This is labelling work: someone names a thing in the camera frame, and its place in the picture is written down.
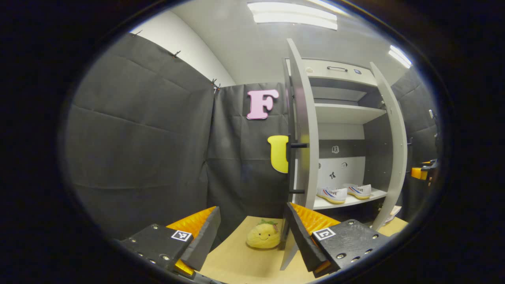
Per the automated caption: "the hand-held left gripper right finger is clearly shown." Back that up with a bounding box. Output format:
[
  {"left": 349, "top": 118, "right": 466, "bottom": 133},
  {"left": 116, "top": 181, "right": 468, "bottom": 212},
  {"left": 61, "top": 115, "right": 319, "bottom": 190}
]
[{"left": 284, "top": 202, "right": 391, "bottom": 277}]

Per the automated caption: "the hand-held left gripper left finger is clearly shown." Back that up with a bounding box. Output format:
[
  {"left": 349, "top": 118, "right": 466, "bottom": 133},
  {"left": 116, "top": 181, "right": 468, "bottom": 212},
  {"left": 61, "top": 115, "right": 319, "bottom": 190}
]
[{"left": 118, "top": 206, "right": 221, "bottom": 278}]

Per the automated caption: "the grey shoe cabinet door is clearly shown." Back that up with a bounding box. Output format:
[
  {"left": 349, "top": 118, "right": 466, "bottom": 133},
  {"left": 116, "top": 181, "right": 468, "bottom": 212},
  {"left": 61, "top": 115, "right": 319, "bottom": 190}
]
[
  {"left": 280, "top": 38, "right": 319, "bottom": 271},
  {"left": 369, "top": 62, "right": 408, "bottom": 231}
]

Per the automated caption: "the white canvas shoe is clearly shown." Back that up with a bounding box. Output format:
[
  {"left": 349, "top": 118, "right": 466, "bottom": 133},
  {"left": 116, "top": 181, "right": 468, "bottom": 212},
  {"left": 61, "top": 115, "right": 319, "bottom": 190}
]
[
  {"left": 342, "top": 183, "right": 372, "bottom": 200},
  {"left": 316, "top": 187, "right": 348, "bottom": 205}
]

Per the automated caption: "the grey shoe cabinet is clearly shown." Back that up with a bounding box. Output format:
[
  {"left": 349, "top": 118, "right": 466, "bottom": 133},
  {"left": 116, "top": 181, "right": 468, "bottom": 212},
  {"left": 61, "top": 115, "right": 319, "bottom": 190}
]
[{"left": 290, "top": 58, "right": 395, "bottom": 225}]

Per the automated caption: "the yellow plush toy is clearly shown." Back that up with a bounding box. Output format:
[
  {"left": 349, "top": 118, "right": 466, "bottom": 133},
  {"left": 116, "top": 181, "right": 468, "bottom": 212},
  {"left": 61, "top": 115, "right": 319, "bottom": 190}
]
[{"left": 246, "top": 219, "right": 281, "bottom": 249}]

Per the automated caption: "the white booklet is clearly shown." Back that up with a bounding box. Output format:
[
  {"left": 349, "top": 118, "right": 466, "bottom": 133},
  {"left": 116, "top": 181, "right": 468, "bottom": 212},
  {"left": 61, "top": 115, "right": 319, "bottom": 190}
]
[{"left": 385, "top": 205, "right": 402, "bottom": 224}]

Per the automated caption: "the small ceiling light panel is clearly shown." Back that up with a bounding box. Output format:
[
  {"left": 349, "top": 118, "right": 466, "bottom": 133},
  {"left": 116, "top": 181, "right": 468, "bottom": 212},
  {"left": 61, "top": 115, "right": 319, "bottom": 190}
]
[{"left": 388, "top": 45, "right": 413, "bottom": 69}]

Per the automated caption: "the black backdrop cloth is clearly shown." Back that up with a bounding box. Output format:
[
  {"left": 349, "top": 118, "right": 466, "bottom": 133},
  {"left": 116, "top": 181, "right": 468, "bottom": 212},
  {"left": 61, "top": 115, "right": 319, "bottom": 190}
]
[{"left": 65, "top": 33, "right": 440, "bottom": 241}]

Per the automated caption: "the large ceiling light panel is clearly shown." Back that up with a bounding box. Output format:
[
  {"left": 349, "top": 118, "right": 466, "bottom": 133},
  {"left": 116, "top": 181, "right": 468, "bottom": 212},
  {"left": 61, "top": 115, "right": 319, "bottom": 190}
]
[{"left": 247, "top": 1, "right": 339, "bottom": 31}]

